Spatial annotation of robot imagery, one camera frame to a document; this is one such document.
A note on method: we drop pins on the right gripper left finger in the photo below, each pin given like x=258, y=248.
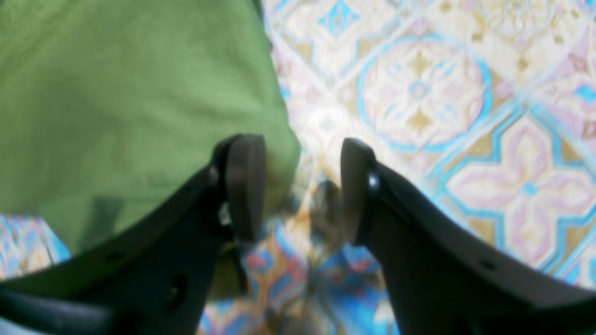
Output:
x=154, y=278

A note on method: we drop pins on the patterned tablecloth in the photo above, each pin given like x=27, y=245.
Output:
x=488, y=106

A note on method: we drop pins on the green t-shirt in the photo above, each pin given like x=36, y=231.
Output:
x=109, y=106

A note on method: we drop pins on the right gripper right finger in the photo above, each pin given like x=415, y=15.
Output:
x=441, y=279

